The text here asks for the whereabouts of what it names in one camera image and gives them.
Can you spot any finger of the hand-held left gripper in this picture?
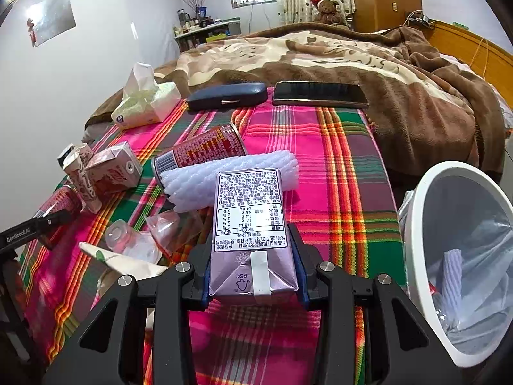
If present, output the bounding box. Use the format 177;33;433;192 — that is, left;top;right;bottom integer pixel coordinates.
38;209;77;230

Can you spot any brown teddy bear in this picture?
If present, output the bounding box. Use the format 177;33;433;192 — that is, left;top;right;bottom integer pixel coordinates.
310;0;349;29

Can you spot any wooden headboard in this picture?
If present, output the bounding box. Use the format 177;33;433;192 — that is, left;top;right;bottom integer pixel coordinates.
427;21;513;97

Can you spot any brown patterned blanket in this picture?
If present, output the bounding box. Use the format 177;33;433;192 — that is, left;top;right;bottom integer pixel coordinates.
84;22;508;183

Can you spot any white foam fruit net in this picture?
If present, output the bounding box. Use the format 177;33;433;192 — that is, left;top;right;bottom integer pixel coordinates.
160;149;300;213
439;249;466;321

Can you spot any black smartphone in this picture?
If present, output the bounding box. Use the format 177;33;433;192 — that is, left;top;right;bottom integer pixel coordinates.
273;81;369;109

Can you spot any purple drink carton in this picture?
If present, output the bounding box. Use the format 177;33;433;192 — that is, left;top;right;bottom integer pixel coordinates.
208;169;301;305

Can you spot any crushed red and white carton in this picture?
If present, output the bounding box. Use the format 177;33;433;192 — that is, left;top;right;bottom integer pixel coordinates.
64;146;103;214

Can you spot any clear plastic cup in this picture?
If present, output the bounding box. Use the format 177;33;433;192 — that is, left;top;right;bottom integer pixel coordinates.
105;220;163;259

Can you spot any white tissue pack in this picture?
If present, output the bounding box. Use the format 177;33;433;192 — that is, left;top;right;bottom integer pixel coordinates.
110;62;183;130

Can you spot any red and white drink carton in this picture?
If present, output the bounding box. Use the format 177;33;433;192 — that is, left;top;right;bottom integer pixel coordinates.
85;141;144;196

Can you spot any pink plaid cloth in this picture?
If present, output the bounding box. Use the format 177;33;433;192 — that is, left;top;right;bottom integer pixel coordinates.
18;102;403;385

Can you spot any clear plastic wrapper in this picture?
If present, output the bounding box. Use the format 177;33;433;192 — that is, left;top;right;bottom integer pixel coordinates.
144;210;205;255

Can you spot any red drink can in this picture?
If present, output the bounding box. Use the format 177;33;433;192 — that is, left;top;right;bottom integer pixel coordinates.
34;184;85;225
153;124;247;189

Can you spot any cluttered side table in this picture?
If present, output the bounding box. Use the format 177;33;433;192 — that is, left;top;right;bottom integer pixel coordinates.
173;18;243;53

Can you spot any silver wall poster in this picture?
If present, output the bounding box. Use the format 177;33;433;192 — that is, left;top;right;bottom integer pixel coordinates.
26;0;78;47

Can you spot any white trash bin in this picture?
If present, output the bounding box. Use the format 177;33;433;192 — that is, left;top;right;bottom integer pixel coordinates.
405;161;513;367

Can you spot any cream paper wrapper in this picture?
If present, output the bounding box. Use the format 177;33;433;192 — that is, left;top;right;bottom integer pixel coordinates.
79;242;169;289

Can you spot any dark blue glasses case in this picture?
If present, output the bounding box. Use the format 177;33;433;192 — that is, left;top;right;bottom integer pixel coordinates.
186;82;268;112

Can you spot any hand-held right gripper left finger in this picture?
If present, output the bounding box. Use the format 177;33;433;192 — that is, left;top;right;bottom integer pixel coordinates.
42;244;215;385

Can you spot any power strip with cables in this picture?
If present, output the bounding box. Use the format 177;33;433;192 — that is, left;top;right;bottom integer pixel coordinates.
405;10;435;27

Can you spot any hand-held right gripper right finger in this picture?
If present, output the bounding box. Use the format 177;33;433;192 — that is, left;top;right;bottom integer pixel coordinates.
286;222;463;385

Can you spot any clear plastic bin liner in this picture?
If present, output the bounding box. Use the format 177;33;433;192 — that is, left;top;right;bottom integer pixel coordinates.
399;176;513;355

